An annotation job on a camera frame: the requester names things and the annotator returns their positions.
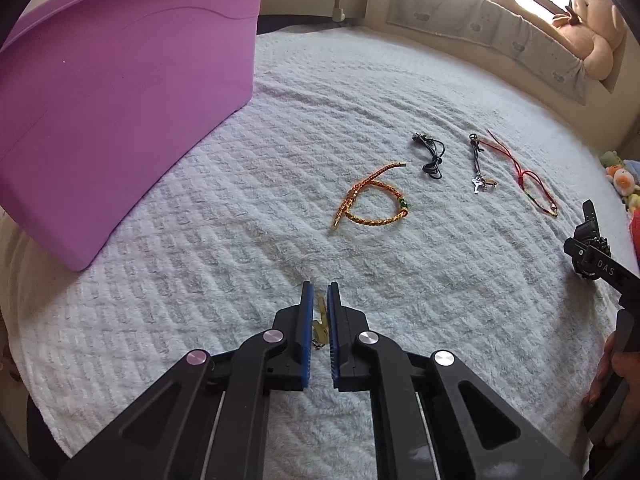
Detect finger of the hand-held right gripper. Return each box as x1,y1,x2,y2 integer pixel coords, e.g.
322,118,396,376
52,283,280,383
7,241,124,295
563,237,640,306

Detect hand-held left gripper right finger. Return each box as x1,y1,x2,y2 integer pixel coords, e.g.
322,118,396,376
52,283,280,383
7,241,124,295
327,282,583,480

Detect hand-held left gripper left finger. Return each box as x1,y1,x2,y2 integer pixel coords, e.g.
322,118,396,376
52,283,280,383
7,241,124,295
57,281,317,480

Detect gold chain necklace yellow pendant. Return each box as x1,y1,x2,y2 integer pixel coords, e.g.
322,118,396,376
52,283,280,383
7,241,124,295
312,296,330,350

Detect black wrist watch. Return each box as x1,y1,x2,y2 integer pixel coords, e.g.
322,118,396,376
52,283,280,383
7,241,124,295
575,200,612,261

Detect purple plastic bin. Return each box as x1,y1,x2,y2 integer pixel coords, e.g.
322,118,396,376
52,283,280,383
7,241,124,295
0,0,280,272

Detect person's right hand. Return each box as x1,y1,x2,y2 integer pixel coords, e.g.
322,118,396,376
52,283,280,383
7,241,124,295
582,335,640,443

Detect white duck plush toy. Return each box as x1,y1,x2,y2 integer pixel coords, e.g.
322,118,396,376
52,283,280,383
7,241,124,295
605,162,635,196

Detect light quilted blanket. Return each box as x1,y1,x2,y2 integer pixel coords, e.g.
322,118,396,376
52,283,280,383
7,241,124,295
10,27,636,480

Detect beige teddy bear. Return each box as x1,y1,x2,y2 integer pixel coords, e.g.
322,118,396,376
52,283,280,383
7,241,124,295
487,0,628,81

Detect grey window seat cushion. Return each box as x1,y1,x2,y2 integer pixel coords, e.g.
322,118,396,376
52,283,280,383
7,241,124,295
385,0,588,106

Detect thin red string bracelet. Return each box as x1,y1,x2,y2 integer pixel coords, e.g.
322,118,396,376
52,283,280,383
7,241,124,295
487,131,560,217

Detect orange braided bracelet green bead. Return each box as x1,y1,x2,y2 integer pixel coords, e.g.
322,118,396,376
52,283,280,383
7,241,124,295
330,161,411,231

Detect dark cord with key pendants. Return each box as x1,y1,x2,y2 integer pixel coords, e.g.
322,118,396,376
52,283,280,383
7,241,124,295
468,133,498,195

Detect black cord bracelet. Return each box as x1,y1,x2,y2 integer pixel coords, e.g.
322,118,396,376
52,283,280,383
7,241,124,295
412,132,447,180

